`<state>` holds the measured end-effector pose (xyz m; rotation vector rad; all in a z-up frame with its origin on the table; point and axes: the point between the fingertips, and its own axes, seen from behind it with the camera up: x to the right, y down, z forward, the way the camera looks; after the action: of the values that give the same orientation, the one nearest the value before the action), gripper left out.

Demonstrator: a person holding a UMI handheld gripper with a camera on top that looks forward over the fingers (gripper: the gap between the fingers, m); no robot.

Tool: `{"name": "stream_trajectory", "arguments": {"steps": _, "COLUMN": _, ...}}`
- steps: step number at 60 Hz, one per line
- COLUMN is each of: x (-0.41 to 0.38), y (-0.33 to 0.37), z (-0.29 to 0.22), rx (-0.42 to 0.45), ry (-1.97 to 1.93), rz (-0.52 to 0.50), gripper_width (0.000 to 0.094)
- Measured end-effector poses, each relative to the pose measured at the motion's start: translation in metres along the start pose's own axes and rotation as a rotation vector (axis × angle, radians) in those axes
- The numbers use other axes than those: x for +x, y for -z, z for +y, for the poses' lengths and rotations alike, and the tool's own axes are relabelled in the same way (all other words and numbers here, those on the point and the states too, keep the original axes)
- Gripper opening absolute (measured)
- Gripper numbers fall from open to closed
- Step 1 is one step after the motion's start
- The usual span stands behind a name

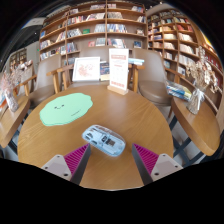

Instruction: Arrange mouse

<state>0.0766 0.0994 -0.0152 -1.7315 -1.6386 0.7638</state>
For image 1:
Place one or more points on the curved wooden bookshelf unit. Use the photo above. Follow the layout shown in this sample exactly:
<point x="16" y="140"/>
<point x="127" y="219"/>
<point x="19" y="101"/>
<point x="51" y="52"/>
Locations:
<point x="180" y="43"/>

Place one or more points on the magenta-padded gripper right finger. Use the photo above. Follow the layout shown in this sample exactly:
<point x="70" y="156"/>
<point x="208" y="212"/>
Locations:
<point x="146" y="159"/>

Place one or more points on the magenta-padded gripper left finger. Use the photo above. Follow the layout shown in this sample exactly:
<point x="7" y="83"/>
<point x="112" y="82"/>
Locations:
<point x="77" y="159"/>

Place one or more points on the round wooden side table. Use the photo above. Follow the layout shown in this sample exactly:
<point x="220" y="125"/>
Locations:
<point x="196" y="128"/>
<point x="11" y="123"/>

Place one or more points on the glass vase with dried flowers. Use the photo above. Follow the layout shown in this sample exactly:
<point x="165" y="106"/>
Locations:
<point x="12" y="100"/>
<point x="195" y="101"/>

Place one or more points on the transparent light blue computer mouse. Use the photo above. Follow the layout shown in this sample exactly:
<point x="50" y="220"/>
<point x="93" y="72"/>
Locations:
<point x="104" y="140"/>

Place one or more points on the stack of teal books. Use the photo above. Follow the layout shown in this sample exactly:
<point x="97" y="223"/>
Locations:
<point x="136" y="61"/>

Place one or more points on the stack of colourful books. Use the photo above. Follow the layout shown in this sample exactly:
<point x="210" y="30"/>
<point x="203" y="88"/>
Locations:
<point x="178" y="90"/>

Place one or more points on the wide wooden bookshelf unit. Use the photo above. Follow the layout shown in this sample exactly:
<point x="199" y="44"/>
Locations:
<point x="100" y="30"/>

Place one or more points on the dark blue book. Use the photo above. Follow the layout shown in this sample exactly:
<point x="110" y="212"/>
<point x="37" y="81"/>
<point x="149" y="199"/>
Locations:
<point x="104" y="70"/>

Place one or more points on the green cloud-shaped mouse pad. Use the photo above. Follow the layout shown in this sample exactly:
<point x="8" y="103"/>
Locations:
<point x="65" y="109"/>

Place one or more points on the white framed floral picture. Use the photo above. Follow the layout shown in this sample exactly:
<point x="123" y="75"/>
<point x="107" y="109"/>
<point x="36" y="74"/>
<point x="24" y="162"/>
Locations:
<point x="86" y="69"/>

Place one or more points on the distant wooden bookshelf unit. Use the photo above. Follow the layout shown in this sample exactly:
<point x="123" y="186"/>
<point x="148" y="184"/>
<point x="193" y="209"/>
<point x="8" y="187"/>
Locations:
<point x="18" y="58"/>

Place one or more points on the white sign on wooden base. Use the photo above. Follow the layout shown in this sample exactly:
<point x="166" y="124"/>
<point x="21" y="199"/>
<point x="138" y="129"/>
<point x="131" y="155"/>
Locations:
<point x="118" y="68"/>

